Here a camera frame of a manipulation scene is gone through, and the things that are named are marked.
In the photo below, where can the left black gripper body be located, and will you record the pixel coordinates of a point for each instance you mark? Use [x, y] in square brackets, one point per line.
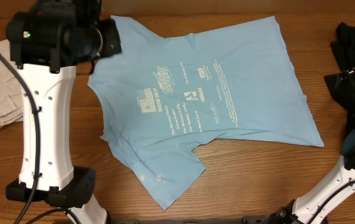
[110, 44]

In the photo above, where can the light blue t-shirt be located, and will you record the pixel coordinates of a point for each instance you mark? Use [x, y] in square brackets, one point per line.
[163, 97]

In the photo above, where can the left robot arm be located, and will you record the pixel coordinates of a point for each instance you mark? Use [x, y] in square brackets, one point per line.
[46, 45]

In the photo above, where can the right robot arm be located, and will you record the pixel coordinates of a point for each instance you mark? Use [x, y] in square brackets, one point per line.
[339, 183]

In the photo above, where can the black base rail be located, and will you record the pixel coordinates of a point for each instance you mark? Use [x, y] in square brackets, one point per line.
[244, 220]

